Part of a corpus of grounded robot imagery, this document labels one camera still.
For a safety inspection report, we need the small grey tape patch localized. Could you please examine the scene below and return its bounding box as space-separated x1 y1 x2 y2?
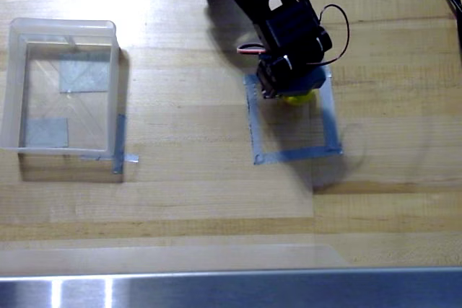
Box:
25 117 70 149

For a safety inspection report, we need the shiny metal rail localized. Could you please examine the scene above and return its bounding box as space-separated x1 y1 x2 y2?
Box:
0 267 462 308

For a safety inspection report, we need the clear plastic box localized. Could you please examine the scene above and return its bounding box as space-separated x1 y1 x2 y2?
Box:
0 17 121 154

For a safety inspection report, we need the yellow ring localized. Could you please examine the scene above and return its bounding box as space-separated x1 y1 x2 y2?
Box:
282 91 316 107

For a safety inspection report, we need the grey duct tape strip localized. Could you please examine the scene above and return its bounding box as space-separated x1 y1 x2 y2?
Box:
314 66 342 154
79 152 140 164
253 144 344 166
244 76 265 165
243 65 332 87
112 113 128 175

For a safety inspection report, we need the thin servo wire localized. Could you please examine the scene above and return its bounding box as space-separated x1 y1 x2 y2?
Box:
305 4 351 68

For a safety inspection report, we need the large grey tape patch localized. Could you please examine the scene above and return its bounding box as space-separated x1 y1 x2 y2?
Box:
58 51 110 93

